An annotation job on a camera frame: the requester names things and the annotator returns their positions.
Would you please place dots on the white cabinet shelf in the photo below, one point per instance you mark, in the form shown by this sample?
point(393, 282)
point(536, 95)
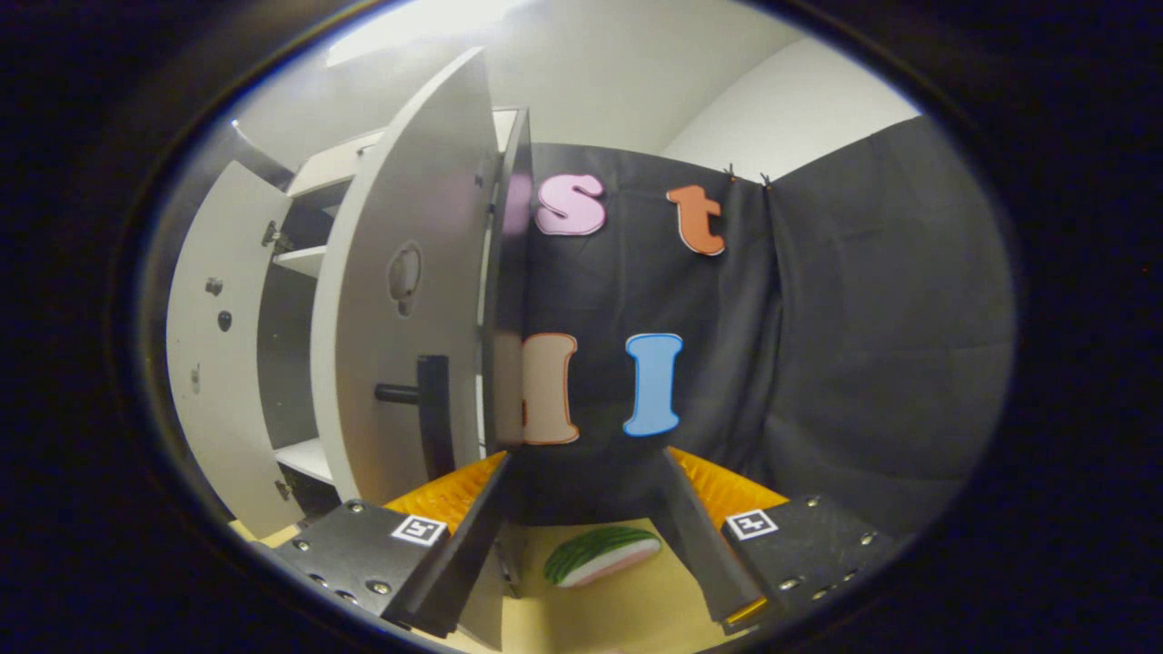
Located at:
point(304, 261)

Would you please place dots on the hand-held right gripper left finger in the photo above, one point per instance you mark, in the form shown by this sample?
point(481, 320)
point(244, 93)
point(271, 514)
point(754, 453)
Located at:
point(472, 536)

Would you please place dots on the toy watermelon slice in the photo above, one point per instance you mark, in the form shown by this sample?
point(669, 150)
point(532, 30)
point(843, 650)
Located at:
point(600, 554)

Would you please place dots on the white cabinet drawer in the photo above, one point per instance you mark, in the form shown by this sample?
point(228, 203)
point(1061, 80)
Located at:
point(336, 163)

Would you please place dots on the white cabinet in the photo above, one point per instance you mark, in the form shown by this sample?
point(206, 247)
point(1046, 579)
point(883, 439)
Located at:
point(507, 300)

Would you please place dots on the black backdrop cloth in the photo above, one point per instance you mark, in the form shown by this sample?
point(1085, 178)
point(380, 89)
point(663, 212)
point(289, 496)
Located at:
point(863, 363)

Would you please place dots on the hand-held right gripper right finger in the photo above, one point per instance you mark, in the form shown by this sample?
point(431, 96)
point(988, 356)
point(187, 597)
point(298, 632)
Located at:
point(704, 545)

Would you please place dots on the white cabinet door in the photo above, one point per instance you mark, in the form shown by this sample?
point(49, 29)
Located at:
point(218, 391)
point(409, 182)

